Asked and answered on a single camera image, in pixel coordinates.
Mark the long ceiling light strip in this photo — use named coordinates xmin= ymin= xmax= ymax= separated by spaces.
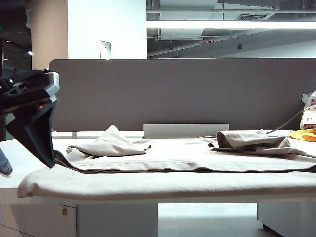
xmin=146 ymin=20 xmax=316 ymax=30

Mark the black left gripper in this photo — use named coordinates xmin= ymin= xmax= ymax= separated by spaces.
xmin=0 ymin=70 xmax=60 ymax=176

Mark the printed plastic snack bag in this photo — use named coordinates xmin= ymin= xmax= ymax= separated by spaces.
xmin=300 ymin=90 xmax=316 ymax=130

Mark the ceiling air vent grille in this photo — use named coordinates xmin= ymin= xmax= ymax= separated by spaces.
xmin=236 ymin=13 xmax=269 ymax=21

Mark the white drawer cabinet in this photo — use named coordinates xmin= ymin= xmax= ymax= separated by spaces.
xmin=0 ymin=197 xmax=158 ymax=237

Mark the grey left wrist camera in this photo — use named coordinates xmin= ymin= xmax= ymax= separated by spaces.
xmin=45 ymin=70 xmax=60 ymax=102

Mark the beige T-shirt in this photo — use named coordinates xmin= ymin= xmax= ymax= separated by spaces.
xmin=16 ymin=125 xmax=316 ymax=201

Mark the grey cable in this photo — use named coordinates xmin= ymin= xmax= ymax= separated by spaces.
xmin=265 ymin=108 xmax=304 ymax=135

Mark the grey fabric desk divider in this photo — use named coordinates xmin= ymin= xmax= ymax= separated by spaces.
xmin=48 ymin=58 xmax=316 ymax=132

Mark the light grey cable cover flap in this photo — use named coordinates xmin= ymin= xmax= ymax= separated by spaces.
xmin=143 ymin=123 xmax=230 ymax=139

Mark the metal wall plate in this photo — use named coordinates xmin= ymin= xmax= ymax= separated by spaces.
xmin=100 ymin=40 xmax=112 ymax=60

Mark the white cabinet on casters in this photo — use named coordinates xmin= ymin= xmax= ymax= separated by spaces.
xmin=256 ymin=201 xmax=316 ymax=237

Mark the yellow and orange object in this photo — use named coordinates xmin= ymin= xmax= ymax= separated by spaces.
xmin=289 ymin=128 xmax=316 ymax=141

